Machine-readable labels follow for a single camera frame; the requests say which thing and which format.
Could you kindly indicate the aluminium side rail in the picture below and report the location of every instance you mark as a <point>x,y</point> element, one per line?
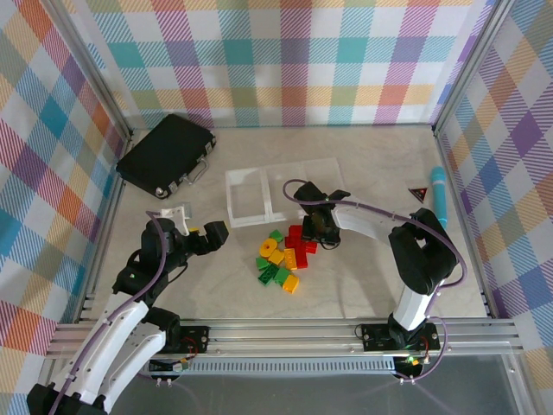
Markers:
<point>105,216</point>
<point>458,194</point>

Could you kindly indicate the wide aluminium base rail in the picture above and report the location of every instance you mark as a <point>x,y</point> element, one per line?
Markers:
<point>281,335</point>

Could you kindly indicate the dark triangle sticker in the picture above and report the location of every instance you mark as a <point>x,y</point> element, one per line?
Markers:
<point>419,193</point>

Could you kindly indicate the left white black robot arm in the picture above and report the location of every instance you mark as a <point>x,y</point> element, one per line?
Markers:
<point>116,341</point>

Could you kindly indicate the light green lego brick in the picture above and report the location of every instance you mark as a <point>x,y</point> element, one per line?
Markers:
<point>282,275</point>

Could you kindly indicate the grey metal panel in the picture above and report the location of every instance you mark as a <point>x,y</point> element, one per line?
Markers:
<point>302,393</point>

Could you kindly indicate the black carrying case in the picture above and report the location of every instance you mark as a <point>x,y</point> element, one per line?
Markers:
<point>166,153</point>

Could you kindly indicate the small circuit board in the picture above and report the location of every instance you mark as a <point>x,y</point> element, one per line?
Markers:
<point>179,366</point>
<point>415,362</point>

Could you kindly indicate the dark green square lego brick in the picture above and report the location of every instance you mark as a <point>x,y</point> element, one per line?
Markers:
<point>268,276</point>

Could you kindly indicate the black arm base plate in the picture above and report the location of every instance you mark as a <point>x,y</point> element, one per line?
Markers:
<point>196,339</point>
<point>376,337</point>

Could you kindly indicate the aluminium corner post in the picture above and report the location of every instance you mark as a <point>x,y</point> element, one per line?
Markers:
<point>471,65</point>
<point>94,69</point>

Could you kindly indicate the teal marker pen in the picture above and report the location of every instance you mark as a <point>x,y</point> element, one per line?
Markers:
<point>440,194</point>

